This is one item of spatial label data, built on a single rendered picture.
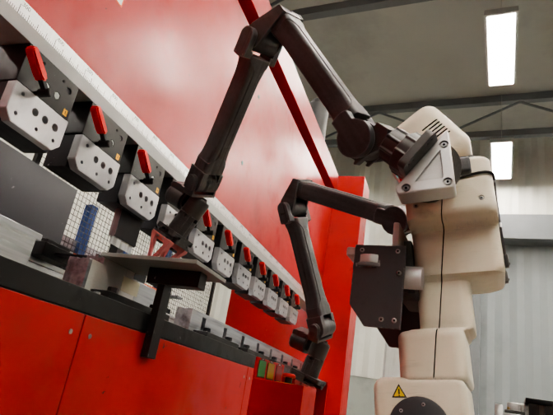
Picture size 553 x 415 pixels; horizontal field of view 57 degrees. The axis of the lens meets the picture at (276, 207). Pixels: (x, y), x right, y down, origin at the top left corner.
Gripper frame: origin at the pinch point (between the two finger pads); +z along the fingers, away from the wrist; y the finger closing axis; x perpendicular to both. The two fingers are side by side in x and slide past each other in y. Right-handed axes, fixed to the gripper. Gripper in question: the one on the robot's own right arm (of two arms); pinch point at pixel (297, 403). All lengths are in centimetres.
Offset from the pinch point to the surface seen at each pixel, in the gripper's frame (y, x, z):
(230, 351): 28.8, -0.1, -4.8
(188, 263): 15, 59, -24
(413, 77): 212, -506, -435
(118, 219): 42, 58, -27
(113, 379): 18, 62, 5
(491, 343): 10, -693, -119
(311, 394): -6.1, 8.5, -5.3
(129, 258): 31, 60, -19
